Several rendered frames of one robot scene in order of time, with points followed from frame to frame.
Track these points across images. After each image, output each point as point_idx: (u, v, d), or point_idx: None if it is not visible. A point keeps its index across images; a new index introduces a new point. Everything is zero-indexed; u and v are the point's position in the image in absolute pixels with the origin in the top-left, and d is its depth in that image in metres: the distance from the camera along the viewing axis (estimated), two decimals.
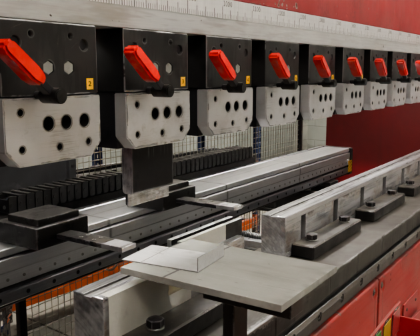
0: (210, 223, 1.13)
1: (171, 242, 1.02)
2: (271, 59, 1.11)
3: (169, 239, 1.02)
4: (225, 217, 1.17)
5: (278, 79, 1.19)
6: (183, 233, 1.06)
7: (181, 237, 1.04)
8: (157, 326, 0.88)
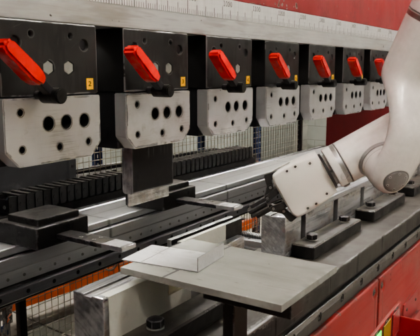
0: (210, 223, 1.13)
1: (171, 242, 1.02)
2: (271, 59, 1.11)
3: (169, 239, 1.02)
4: (225, 217, 1.17)
5: (278, 79, 1.19)
6: (183, 233, 1.06)
7: (181, 237, 1.04)
8: (157, 326, 0.88)
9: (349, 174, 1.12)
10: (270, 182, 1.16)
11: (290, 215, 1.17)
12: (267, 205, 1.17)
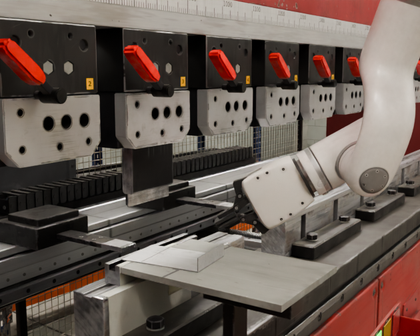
0: (159, 243, 1.00)
1: (109, 266, 0.89)
2: (271, 59, 1.11)
3: (107, 263, 0.90)
4: (179, 235, 1.05)
5: (278, 79, 1.19)
6: (125, 255, 0.93)
7: (121, 259, 0.92)
8: (157, 326, 0.88)
9: (327, 181, 1.00)
10: (239, 190, 1.04)
11: (262, 227, 1.05)
12: (236, 215, 1.05)
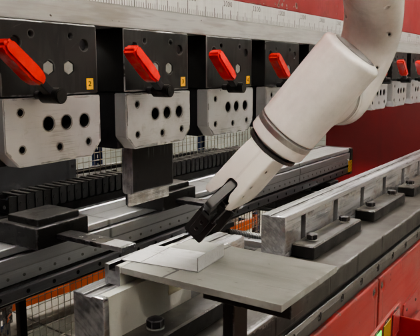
0: (159, 243, 1.00)
1: (109, 266, 0.89)
2: (271, 59, 1.11)
3: (107, 263, 0.90)
4: (179, 235, 1.05)
5: (278, 79, 1.19)
6: (125, 255, 0.93)
7: (121, 259, 0.92)
8: (157, 326, 0.88)
9: (312, 147, 0.81)
10: (215, 208, 0.80)
11: None
12: (227, 210, 0.89)
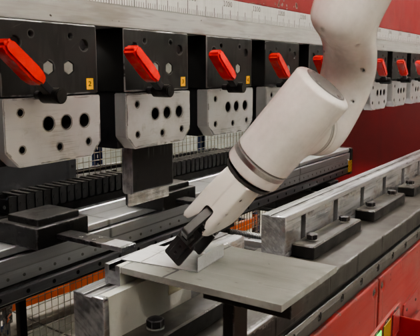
0: (159, 243, 1.00)
1: (109, 266, 0.89)
2: (271, 59, 1.11)
3: (107, 263, 0.90)
4: None
5: (278, 79, 1.19)
6: (125, 255, 0.93)
7: (121, 259, 0.92)
8: (157, 326, 0.88)
9: (287, 176, 0.83)
10: (191, 235, 0.83)
11: None
12: None
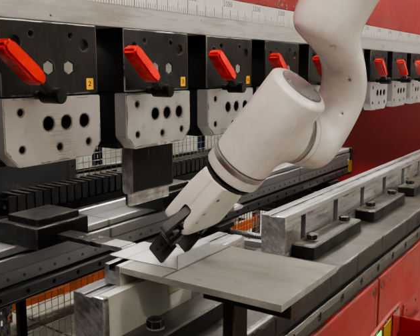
0: None
1: (109, 266, 0.89)
2: (271, 59, 1.11)
3: (107, 263, 0.90)
4: None
5: None
6: None
7: (121, 259, 0.92)
8: (157, 326, 0.88)
9: (266, 177, 0.83)
10: (171, 233, 0.84)
11: None
12: (193, 233, 0.92)
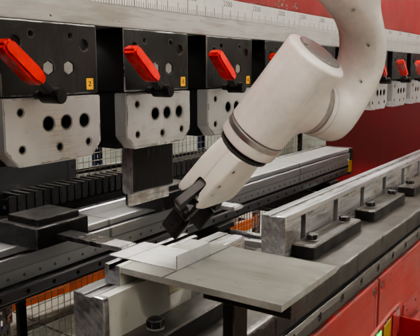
0: (159, 243, 1.00)
1: (109, 266, 0.89)
2: (271, 59, 1.11)
3: (107, 263, 0.90)
4: (179, 235, 1.05)
5: None
6: None
7: (121, 259, 0.92)
8: (157, 326, 0.88)
9: (283, 148, 0.81)
10: (185, 206, 0.82)
11: None
12: (207, 209, 0.90)
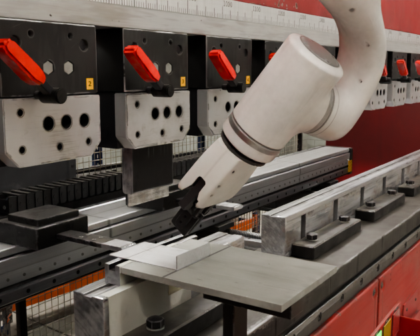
0: (159, 243, 1.00)
1: (109, 266, 0.89)
2: (271, 59, 1.11)
3: (107, 263, 0.90)
4: (179, 235, 1.05)
5: None
6: None
7: (121, 259, 0.92)
8: (157, 326, 0.88)
9: (282, 148, 0.81)
10: (192, 205, 0.84)
11: None
12: None
